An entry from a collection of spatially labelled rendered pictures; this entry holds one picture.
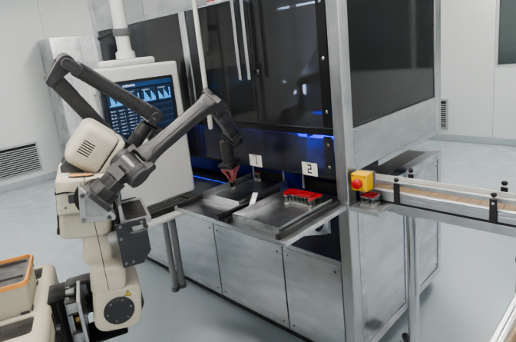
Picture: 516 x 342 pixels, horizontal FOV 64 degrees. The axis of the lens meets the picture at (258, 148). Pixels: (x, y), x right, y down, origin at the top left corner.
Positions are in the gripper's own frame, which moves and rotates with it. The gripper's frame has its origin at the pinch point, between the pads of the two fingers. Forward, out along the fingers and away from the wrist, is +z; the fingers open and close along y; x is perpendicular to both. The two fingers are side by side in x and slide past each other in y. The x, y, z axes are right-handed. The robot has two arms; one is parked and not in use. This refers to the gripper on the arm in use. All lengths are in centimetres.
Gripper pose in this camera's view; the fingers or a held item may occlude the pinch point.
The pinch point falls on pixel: (232, 179)
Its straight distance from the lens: 196.9
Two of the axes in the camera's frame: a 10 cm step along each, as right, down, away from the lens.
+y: 5.0, -3.1, 8.1
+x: -8.5, -0.2, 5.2
